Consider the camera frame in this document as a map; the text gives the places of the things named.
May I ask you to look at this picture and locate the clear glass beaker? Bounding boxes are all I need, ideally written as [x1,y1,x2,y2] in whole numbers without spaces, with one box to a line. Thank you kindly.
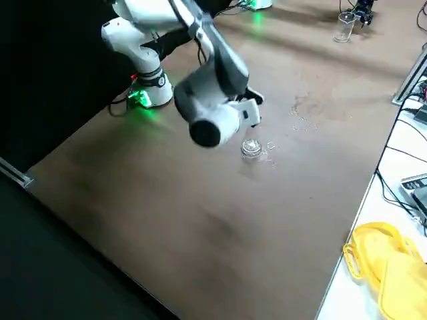
[333,11,356,43]

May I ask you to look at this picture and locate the clear glass conical flask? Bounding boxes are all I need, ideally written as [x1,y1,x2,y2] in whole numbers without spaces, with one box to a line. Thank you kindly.
[240,136,268,165]

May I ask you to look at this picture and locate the small black desk device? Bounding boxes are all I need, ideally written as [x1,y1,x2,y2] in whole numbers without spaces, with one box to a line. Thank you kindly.
[413,102,427,123]

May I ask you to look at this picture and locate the grey digital scale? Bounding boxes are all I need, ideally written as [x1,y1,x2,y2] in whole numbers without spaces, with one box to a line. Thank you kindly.
[400,173,427,225]

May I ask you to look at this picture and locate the yellow plastic bag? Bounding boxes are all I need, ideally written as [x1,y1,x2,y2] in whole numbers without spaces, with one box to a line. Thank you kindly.
[343,221,427,320]

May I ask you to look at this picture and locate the thin black cable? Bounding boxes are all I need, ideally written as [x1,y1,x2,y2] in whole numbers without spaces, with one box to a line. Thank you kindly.
[414,0,427,31]

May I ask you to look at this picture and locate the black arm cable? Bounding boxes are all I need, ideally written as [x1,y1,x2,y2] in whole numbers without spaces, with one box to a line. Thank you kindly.
[195,31,216,73]

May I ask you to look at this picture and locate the aluminium camera post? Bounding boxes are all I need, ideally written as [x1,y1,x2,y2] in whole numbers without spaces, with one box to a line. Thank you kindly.
[392,45,427,106]

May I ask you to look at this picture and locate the long black desk cable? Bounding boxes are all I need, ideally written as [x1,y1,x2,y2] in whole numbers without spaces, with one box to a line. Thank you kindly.
[376,95,427,215]

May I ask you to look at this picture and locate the black foot cables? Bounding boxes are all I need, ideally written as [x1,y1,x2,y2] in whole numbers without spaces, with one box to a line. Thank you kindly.
[108,93,135,118]

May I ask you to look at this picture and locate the aluminium frame corner rail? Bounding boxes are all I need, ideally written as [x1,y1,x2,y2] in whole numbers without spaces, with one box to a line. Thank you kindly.
[0,155,35,190]

